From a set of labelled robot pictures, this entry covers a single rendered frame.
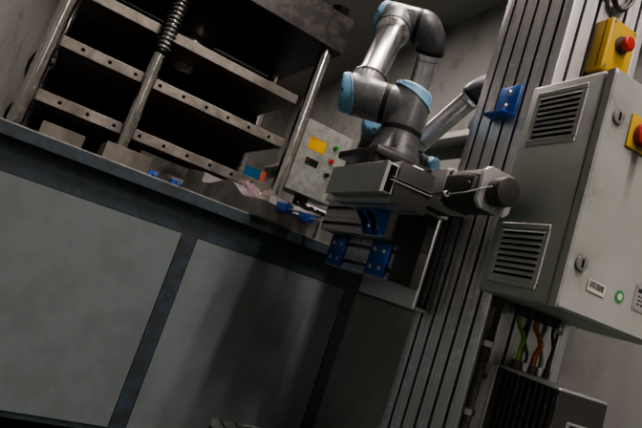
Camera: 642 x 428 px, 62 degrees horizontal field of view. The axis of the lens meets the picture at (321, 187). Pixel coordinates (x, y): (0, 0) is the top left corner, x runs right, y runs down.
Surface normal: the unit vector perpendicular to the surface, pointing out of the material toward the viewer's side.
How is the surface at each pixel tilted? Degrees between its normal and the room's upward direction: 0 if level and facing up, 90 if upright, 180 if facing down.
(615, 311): 90
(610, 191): 90
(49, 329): 90
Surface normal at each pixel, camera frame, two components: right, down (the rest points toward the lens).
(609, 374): -0.85, -0.37
